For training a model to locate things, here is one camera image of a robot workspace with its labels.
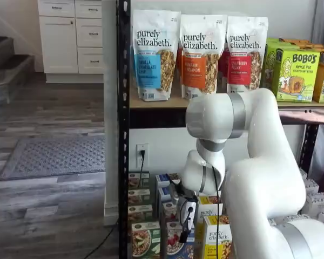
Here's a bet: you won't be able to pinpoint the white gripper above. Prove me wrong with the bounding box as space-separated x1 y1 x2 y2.
178 196 198 244

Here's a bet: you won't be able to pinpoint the green granola box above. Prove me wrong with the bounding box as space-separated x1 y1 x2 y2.
128 188 151 206
131 221 161 258
128 204 154 223
128 171 151 190

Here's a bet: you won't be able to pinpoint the wooden shelf board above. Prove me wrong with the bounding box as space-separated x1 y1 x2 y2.
129 86 324 110

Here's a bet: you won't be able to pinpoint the green Bobo's apple pie box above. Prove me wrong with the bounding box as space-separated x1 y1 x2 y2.
272 48 321 103

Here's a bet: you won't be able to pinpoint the grey patterned floor mat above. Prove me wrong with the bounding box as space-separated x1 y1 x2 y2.
0 135 106 181

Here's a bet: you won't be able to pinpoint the granola bag red label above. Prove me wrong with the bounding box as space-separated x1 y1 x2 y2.
218 50 230 87
226 16 269 95

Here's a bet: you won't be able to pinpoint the granola bag orange label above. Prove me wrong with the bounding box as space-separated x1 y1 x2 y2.
179 13 229 102
175 47 184 79

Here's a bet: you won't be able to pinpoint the granola bag blue label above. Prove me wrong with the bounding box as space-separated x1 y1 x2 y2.
132 10 182 103

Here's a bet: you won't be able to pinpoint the white kitchen cabinet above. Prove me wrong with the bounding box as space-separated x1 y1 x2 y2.
37 0 105 84

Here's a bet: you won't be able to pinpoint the grey carpeted stairs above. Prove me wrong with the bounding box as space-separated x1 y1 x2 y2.
0 18 35 108

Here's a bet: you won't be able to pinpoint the thin black cord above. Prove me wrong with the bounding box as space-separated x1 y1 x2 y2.
83 217 120 259

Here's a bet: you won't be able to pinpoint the white wall outlet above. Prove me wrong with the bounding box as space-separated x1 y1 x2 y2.
136 143 150 170

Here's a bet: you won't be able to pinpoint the black plug with cord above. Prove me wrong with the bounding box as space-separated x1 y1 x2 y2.
139 149 147 174

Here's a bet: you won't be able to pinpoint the black metal shelf frame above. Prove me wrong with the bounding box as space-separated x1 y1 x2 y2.
116 0 324 259

